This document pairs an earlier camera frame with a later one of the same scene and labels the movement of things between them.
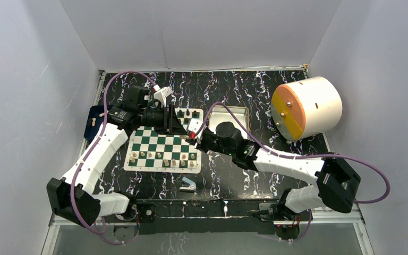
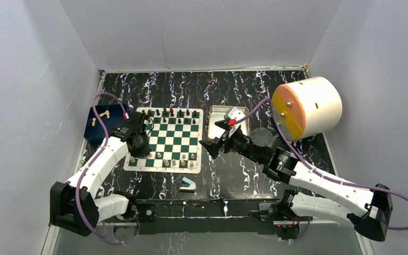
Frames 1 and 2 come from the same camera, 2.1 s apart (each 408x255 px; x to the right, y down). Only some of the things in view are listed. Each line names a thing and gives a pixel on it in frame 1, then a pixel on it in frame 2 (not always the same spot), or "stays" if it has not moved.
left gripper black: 170,124 → 145,150
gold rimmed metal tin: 219,113 stays
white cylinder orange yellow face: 306,107 stays
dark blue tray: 95,118 stays
